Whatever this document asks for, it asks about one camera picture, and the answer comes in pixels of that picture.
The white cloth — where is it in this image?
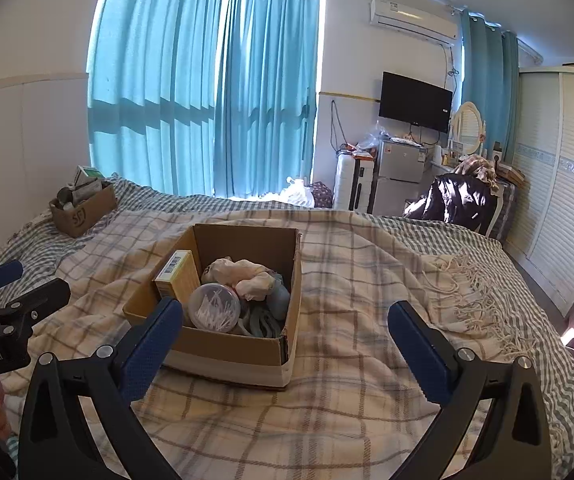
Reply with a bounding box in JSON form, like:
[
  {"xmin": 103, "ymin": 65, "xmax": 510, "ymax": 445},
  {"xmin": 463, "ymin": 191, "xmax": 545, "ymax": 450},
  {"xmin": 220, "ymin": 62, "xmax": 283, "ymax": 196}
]
[{"xmin": 202, "ymin": 256, "xmax": 274, "ymax": 303}]

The clear cotton swab container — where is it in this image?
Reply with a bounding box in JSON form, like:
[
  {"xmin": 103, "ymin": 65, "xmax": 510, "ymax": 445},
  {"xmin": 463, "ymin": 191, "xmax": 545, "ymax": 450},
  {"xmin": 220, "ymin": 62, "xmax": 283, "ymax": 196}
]
[{"xmin": 187, "ymin": 282, "xmax": 242, "ymax": 333}]

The white plastic bag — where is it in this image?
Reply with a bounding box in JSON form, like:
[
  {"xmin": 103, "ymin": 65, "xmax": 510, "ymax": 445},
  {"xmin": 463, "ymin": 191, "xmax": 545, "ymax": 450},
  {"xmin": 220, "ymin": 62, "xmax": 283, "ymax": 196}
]
[{"xmin": 279, "ymin": 176, "xmax": 315, "ymax": 207}]

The large cardboard box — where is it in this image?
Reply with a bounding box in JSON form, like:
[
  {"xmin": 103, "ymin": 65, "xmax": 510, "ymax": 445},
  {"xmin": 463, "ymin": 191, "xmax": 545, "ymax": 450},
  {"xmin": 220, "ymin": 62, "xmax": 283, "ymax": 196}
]
[{"xmin": 123, "ymin": 223, "xmax": 304, "ymax": 391}]

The black jacket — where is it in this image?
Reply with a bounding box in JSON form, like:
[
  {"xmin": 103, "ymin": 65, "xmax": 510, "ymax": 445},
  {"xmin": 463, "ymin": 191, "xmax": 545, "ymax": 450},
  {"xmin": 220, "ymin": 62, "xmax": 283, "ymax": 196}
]
[{"xmin": 403, "ymin": 172, "xmax": 498, "ymax": 235}]

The small yellow carton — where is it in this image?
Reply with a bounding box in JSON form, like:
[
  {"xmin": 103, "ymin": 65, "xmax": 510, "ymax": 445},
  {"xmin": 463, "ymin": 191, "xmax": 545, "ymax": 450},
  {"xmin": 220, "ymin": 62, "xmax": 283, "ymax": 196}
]
[{"xmin": 153, "ymin": 249, "xmax": 202, "ymax": 306}]

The cream plaid blanket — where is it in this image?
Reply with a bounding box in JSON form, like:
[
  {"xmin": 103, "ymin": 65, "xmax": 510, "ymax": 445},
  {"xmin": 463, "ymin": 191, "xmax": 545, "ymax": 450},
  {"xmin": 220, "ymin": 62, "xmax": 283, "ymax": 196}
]
[{"xmin": 0, "ymin": 208, "xmax": 522, "ymax": 480}]

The white air conditioner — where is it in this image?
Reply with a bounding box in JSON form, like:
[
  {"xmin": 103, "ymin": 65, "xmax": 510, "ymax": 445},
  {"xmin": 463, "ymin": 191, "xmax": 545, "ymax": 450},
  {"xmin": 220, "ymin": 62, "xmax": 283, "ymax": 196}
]
[{"xmin": 367, "ymin": 0, "xmax": 458, "ymax": 45}]

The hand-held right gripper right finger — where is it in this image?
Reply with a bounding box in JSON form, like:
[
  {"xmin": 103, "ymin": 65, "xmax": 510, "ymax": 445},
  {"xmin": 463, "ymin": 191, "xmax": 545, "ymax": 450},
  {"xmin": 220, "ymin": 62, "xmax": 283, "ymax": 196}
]
[{"xmin": 388, "ymin": 300, "xmax": 554, "ymax": 480}]

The black television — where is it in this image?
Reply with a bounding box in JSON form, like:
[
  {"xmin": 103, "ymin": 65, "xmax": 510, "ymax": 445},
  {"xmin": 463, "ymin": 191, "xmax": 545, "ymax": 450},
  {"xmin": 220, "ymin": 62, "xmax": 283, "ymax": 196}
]
[{"xmin": 379, "ymin": 71, "xmax": 454, "ymax": 133}]

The dark patterned bag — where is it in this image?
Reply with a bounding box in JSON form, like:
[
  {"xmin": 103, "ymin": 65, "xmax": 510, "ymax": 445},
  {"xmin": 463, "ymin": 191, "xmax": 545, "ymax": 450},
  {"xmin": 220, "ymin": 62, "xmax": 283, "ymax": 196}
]
[{"xmin": 309, "ymin": 182, "xmax": 335, "ymax": 209}]

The small cardboard box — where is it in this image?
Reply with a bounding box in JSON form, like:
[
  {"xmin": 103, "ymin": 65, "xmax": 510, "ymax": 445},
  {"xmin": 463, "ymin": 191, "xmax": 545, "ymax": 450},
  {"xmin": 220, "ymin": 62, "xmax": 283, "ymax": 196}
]
[{"xmin": 49, "ymin": 180, "xmax": 118, "ymax": 239}]

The clear plastic bag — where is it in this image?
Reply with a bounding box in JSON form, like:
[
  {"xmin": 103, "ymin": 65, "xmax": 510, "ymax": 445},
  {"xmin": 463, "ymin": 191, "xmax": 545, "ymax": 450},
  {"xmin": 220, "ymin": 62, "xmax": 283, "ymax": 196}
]
[{"xmin": 359, "ymin": 121, "xmax": 388, "ymax": 152}]

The light blue cloth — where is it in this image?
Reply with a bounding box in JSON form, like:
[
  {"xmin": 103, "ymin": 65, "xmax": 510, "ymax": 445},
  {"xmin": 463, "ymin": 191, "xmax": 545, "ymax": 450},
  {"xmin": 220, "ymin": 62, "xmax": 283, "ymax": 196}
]
[{"xmin": 266, "ymin": 272, "xmax": 292, "ymax": 320}]

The white suitcase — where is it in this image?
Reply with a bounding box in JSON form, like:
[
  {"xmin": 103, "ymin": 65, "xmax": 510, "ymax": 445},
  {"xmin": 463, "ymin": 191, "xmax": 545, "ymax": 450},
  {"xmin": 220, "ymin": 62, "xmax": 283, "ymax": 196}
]
[{"xmin": 333, "ymin": 152, "xmax": 378, "ymax": 212}]

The white louvred wardrobe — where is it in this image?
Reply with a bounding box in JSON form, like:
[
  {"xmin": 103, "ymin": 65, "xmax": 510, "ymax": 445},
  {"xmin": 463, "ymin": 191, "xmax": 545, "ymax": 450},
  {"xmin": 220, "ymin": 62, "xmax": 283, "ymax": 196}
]
[{"xmin": 502, "ymin": 67, "xmax": 574, "ymax": 318}]

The plaid scarf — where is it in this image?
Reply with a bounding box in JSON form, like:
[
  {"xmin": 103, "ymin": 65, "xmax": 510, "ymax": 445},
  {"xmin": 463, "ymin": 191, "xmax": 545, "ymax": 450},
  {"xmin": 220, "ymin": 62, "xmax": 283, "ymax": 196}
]
[{"xmin": 454, "ymin": 156, "xmax": 498, "ymax": 192}]

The gingham bed sheet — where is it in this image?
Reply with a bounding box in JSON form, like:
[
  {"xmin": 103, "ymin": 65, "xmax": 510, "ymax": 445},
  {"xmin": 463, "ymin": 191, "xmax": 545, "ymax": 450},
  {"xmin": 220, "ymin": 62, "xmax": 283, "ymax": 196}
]
[{"xmin": 0, "ymin": 176, "xmax": 574, "ymax": 480}]

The silver fridge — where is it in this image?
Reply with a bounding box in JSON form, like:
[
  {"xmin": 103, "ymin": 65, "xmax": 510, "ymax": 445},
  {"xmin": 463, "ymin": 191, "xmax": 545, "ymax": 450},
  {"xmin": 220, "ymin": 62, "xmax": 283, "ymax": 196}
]
[{"xmin": 372, "ymin": 139, "xmax": 430, "ymax": 217}]

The narrow blue curtain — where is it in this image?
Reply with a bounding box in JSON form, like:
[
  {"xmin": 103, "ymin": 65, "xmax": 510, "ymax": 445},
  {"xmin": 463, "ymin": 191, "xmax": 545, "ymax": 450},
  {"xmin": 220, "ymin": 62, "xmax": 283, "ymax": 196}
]
[{"xmin": 459, "ymin": 10, "xmax": 520, "ymax": 161}]

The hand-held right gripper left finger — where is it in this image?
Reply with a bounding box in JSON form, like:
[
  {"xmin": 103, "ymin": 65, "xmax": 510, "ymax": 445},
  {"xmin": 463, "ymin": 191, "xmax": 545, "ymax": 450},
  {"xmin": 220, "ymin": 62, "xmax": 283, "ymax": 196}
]
[{"xmin": 18, "ymin": 296, "xmax": 185, "ymax": 480}]

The wide blue curtain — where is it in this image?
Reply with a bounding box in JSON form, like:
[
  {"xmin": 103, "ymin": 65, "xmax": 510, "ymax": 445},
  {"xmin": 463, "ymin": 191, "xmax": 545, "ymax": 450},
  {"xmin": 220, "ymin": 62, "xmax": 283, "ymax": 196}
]
[{"xmin": 87, "ymin": 0, "xmax": 225, "ymax": 196}]

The white oval mirror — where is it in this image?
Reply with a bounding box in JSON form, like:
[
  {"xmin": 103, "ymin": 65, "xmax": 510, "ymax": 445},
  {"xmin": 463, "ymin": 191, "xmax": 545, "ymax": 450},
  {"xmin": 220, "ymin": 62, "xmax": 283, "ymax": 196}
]
[{"xmin": 449, "ymin": 101, "xmax": 486, "ymax": 156}]

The green white carton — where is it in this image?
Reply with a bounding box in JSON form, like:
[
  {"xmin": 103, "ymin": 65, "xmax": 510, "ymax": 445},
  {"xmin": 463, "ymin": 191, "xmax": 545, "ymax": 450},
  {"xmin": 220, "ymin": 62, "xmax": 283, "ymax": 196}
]
[{"xmin": 74, "ymin": 165, "xmax": 105, "ymax": 186}]

